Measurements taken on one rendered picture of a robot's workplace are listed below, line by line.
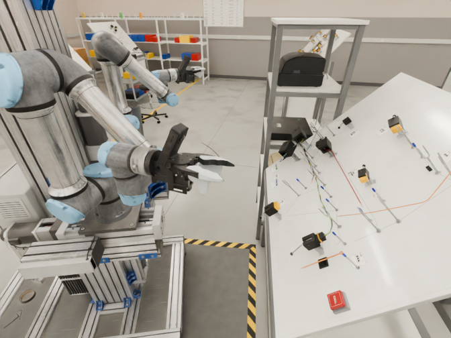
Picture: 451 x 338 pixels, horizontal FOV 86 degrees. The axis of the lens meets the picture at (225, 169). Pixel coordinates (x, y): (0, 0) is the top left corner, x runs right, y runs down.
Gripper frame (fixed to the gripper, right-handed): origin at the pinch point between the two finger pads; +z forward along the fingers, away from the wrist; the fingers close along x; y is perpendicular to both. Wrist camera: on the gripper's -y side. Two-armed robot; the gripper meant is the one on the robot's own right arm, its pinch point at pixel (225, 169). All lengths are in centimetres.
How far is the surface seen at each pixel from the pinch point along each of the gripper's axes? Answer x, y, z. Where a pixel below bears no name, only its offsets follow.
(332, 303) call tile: -13, 48, 35
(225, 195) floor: -192, 133, -59
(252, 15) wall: -755, -123, -182
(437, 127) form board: -70, -1, 68
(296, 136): -105, 21, 13
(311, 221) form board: -53, 46, 28
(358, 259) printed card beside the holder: -28, 40, 43
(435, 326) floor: -102, 146, 131
